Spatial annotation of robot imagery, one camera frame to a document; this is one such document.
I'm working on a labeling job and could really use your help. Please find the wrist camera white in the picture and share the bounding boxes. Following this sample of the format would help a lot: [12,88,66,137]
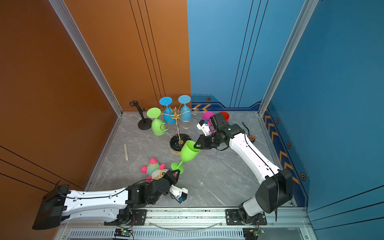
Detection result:
[197,120,211,136]
[170,185,188,204]

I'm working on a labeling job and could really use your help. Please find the right circuit board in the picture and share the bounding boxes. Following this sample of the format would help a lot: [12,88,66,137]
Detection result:
[243,228,260,240]

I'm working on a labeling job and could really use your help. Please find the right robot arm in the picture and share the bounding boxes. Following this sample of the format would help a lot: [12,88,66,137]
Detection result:
[194,113,293,225]

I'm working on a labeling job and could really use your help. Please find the right light blue wine glass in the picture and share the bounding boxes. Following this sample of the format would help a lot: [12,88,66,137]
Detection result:
[178,95,193,122]

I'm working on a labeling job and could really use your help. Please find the plush toy with glasses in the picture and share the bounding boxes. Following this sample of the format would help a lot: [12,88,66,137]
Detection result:
[141,158,169,182]

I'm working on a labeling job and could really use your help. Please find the wooden ruler stick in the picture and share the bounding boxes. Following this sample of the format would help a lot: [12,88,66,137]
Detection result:
[124,144,129,161]

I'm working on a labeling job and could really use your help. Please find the green wine glass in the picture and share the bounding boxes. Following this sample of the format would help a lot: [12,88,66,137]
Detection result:
[147,108,166,136]
[171,140,201,174]

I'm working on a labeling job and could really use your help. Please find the pink wine glass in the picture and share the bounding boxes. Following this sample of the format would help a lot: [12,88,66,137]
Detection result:
[202,112,215,133]

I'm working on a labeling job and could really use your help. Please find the circuit board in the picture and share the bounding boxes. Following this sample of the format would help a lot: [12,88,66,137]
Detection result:
[243,228,260,240]
[113,228,135,240]

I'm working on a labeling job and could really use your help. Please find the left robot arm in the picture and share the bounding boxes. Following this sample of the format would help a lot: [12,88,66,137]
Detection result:
[32,170,188,230]

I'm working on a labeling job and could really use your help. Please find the left blue wine glass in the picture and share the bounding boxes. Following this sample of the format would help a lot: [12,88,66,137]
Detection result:
[159,97,176,125]

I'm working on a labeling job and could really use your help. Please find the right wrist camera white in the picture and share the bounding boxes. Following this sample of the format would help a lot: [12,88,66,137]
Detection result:
[197,120,211,136]

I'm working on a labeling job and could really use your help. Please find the black phone stand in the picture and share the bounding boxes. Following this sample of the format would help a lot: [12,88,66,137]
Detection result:
[130,101,152,130]

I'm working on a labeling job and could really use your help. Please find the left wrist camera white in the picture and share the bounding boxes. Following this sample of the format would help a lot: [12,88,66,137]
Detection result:
[170,185,188,204]

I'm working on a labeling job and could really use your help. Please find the red wine glass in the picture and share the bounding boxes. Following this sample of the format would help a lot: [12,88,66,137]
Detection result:
[220,112,230,122]

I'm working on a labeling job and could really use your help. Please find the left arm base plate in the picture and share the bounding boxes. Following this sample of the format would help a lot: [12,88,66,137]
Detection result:
[104,209,147,227]

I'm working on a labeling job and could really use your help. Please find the left circuit board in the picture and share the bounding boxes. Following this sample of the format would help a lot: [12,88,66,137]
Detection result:
[113,228,135,240]

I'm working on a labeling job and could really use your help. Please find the gold wine glass rack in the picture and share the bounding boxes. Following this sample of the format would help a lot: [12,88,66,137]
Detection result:
[161,108,200,154]

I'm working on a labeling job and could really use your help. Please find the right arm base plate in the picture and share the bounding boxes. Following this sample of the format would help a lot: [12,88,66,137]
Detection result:
[225,209,268,226]

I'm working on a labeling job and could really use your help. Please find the aluminium front rail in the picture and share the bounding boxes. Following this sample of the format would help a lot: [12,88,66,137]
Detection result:
[55,207,317,240]

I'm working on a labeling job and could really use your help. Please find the orange black tape measure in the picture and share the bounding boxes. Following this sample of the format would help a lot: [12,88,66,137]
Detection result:
[242,122,256,143]

